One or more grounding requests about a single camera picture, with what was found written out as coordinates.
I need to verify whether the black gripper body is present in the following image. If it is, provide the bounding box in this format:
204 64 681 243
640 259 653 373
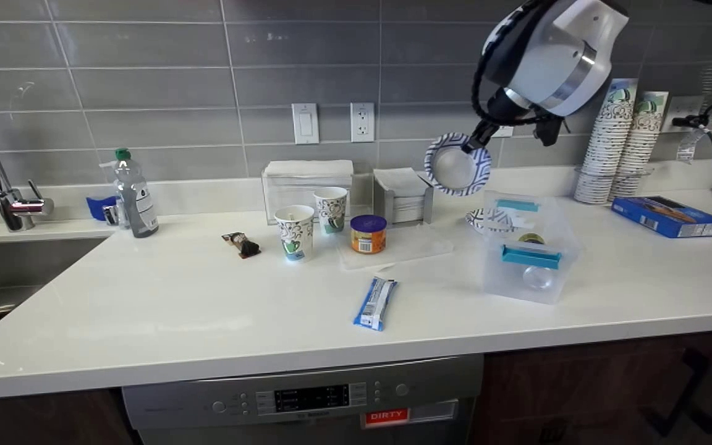
474 83 535 139

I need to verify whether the blue patterned paper plate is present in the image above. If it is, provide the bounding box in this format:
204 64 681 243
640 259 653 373
420 130 495 198

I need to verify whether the patterned paper cup stack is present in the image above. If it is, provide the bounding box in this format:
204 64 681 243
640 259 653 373
611 88 671 206
572 76 640 208

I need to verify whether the printed paper cup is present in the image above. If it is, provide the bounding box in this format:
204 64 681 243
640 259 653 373
275 203 319 265
310 186 350 240

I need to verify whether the small white box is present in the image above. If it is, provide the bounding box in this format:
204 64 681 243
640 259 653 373
371 165 435 228

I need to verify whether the clear bin with teal latches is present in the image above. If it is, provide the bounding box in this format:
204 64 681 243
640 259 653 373
477 191 582 306

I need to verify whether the orange jar with blue lid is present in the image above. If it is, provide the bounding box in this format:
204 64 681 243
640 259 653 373
347 213 389 258

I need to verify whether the white outlet with plug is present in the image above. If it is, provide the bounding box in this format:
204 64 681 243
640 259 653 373
665 93 710 133

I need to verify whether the blue white snack bar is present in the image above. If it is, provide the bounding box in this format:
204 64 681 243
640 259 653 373
350 274 399 334

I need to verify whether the blue snack box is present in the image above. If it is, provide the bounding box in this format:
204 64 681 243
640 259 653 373
611 195 712 243

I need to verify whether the dark brown snack wrapper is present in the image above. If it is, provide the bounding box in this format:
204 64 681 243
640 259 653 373
220 229 261 263

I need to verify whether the dark wooden base cabinet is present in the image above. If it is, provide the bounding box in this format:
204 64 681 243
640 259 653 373
469 329 712 445
0 386 140 445

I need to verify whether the stainless steel dishwasher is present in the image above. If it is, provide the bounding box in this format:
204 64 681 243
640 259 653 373
118 354 486 445

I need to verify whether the water bottle with green cap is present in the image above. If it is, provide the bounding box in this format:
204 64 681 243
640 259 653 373
98 147 160 240

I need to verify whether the chrome kitchen faucet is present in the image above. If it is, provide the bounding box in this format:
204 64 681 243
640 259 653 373
0 97 53 233

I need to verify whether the dark kitchen sink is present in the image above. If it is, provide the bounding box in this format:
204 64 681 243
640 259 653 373
0 234 111 341

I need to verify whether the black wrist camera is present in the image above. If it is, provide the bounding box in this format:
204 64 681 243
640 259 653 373
528 107 565 148

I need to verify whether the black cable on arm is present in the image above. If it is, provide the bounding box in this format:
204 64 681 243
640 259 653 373
469 0 540 126

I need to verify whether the white wall outlet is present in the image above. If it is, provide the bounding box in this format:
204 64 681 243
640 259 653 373
347 101 376 144

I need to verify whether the white wall switch plate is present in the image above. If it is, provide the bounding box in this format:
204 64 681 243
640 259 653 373
289 101 321 147

